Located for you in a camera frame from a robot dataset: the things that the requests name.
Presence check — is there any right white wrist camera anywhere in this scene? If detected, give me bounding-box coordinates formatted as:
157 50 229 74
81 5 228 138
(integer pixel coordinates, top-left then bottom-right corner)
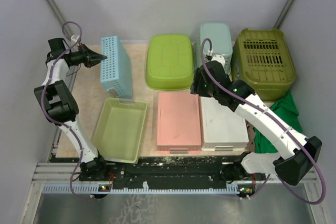
205 51 230 74

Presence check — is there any olive green large container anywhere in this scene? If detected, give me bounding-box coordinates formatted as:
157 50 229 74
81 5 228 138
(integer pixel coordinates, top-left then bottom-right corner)
231 28 297 102

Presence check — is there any aluminium frame rail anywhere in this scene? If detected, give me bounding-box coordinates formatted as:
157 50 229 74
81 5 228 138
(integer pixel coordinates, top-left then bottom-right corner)
33 163 318 183

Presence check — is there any lime green plastic tub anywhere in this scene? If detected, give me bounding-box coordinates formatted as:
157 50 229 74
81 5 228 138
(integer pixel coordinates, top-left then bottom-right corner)
145 34 195 91

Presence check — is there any pale blue basket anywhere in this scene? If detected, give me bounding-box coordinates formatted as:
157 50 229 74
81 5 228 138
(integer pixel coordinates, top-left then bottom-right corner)
100 36 133 99

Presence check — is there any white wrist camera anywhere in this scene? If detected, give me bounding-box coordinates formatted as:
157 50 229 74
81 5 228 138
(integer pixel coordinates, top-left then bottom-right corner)
205 51 230 74
70 35 81 44

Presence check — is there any brown striped sock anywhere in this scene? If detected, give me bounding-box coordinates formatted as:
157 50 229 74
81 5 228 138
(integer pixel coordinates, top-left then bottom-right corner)
246 126 256 152

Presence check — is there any green cloth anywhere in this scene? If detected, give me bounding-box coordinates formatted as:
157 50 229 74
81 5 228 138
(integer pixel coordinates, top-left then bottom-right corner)
254 91 303 153

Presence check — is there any light green perforated basket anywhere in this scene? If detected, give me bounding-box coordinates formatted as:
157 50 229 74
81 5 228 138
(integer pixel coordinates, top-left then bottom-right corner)
92 98 148 164

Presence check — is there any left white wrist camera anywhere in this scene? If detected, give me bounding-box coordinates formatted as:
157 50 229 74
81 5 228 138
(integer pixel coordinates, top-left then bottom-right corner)
70 35 81 44

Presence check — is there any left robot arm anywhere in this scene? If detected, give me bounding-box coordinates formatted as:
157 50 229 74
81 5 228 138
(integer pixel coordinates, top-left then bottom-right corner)
34 36 109 180

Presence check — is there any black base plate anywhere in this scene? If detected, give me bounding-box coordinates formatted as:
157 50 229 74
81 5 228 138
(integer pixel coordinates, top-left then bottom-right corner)
78 155 266 199

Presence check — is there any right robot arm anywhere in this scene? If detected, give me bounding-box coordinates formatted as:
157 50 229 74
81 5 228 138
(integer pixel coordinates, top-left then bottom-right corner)
191 61 322 186

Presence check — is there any light blue perforated basket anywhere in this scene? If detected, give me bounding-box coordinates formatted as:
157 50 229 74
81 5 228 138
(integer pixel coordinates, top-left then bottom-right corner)
194 22 233 74

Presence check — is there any grey slotted cable duct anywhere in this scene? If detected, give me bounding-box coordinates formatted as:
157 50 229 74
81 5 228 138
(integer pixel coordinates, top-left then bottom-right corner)
41 182 252 195

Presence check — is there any pink perforated basket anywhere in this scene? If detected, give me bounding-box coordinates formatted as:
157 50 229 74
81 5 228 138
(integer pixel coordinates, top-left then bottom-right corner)
156 91 203 154

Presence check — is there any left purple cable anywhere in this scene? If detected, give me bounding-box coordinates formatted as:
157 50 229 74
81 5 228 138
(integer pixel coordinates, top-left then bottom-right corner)
41 21 92 200

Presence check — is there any purple cable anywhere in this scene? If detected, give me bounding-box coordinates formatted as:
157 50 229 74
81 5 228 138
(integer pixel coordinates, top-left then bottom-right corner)
41 21 92 200
201 37 327 205

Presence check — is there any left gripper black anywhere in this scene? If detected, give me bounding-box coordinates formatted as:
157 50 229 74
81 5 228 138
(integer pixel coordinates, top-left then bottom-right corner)
68 44 107 69

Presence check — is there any white perforated basket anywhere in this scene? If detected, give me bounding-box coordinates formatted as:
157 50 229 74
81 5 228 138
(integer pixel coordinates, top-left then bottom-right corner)
199 97 249 151

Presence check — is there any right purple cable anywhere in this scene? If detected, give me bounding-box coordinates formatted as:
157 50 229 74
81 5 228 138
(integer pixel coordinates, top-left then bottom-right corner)
201 37 327 205

